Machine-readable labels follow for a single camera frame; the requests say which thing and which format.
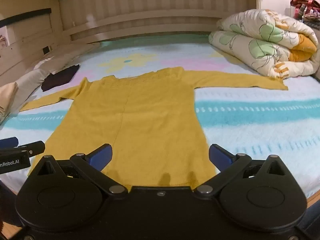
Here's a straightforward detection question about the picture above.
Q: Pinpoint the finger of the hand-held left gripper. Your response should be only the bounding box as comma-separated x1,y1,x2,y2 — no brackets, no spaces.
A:
15,141,46,156
0,137,19,147

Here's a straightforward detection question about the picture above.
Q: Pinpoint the wooden headboard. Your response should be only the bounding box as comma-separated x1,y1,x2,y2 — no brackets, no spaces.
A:
60,9,225,43

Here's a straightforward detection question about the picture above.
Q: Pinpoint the folded floral quilt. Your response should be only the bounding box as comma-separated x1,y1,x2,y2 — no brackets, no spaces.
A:
208,8,320,77

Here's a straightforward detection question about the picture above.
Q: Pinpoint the wooden cabinet with black handle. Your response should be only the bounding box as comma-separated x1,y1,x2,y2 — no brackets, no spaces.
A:
0,0,63,80

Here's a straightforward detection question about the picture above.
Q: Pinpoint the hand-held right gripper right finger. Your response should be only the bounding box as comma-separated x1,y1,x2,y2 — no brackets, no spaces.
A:
194,144,288,196

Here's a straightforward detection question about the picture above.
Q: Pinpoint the beige pillow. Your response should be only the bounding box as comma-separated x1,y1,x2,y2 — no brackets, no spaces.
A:
0,42,101,126

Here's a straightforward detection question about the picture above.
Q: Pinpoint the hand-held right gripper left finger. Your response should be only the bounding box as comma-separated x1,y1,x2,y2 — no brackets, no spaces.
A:
36,144,128,196

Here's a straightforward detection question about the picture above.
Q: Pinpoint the yellow knit sweater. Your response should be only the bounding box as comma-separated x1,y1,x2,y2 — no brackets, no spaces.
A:
19,66,289,191

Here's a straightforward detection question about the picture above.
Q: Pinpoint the colourful patterned bag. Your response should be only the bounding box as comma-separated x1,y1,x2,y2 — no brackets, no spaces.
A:
290,0,320,22

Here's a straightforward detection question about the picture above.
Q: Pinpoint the dark folded cloth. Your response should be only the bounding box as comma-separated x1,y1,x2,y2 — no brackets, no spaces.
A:
41,64,81,92

